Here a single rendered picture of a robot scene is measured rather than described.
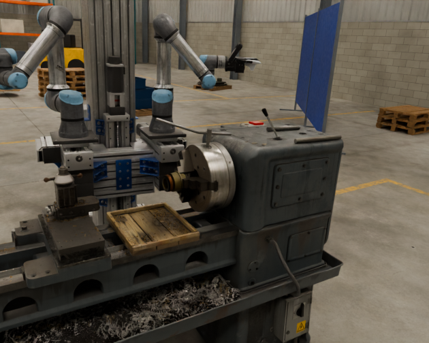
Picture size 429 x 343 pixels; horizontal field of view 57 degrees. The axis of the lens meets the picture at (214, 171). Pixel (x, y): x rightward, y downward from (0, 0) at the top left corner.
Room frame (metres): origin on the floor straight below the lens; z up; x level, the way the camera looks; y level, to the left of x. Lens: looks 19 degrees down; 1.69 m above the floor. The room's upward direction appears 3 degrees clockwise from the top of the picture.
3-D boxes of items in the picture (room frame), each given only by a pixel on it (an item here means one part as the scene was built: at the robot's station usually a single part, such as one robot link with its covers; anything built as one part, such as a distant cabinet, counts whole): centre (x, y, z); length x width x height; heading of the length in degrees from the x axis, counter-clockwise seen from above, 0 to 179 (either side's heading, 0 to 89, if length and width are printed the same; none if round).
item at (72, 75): (10.55, 4.03, 0.36); 1.26 x 0.86 x 0.73; 136
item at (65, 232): (1.41, 0.57, 0.95); 0.43 x 0.17 x 0.05; 32
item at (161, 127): (2.26, 0.32, 1.21); 0.15 x 0.15 x 0.10
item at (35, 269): (1.38, 0.60, 0.90); 0.47 x 0.30 x 0.06; 32
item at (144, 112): (8.70, 1.97, 0.39); 1.20 x 0.80 x 0.79; 132
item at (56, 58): (2.14, 0.87, 1.54); 0.15 x 0.12 x 0.55; 47
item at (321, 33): (8.28, -1.87, 1.18); 4.12 x 0.80 x 2.35; 176
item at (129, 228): (1.58, 0.27, 0.89); 0.36 x 0.30 x 0.04; 32
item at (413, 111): (8.69, -4.25, 0.22); 1.25 x 0.86 x 0.44; 127
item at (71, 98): (2.05, 0.77, 1.33); 0.13 x 0.12 x 0.14; 47
